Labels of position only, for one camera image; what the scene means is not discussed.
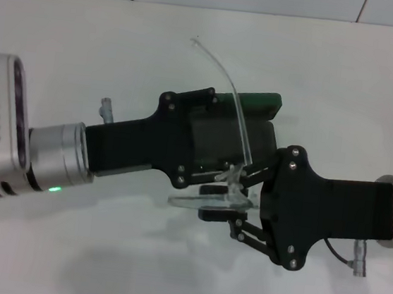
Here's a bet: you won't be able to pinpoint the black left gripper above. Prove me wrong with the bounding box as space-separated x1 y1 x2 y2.
79 73 248 197

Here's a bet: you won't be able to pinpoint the silver left connector plug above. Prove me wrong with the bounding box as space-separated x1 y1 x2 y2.
97 96 118 125

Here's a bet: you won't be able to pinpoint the green glasses case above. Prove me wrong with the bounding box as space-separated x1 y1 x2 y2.
183 81 286 180

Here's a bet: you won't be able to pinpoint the silver right connector plug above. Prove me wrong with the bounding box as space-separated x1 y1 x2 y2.
349 239 372 278

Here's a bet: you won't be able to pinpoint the silver connector plug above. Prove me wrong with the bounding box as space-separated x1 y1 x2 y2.
349 239 372 278
97 96 118 125

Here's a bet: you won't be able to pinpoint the clear plastic glasses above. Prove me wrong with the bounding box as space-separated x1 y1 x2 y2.
167 36 278 218

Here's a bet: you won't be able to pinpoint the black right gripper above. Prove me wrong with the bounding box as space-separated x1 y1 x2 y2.
192 134 393 283

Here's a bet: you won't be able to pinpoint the thin black right cable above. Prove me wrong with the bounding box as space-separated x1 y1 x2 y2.
321 238 358 268

